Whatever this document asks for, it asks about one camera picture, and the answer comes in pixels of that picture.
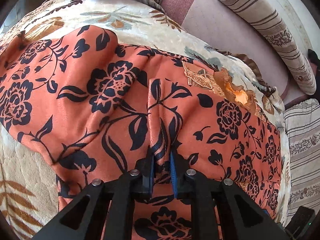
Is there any striped floral bolster pillow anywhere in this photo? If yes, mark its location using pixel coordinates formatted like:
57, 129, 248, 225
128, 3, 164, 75
219, 0, 317, 95

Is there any striped floral flat pillow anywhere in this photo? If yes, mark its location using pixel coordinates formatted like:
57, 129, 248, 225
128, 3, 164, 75
284, 99, 320, 219

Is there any cream leaf-pattern quilted blanket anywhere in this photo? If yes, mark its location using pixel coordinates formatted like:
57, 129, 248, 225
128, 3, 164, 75
1, 0, 290, 239

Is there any orange black floral garment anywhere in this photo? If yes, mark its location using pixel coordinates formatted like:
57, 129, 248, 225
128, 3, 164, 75
1, 25, 281, 239

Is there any black cloth on bed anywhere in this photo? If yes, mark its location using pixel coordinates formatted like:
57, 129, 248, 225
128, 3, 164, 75
308, 49, 320, 67

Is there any mauve bed sheet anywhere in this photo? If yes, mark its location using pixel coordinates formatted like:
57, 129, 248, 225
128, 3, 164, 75
160, 0, 308, 108

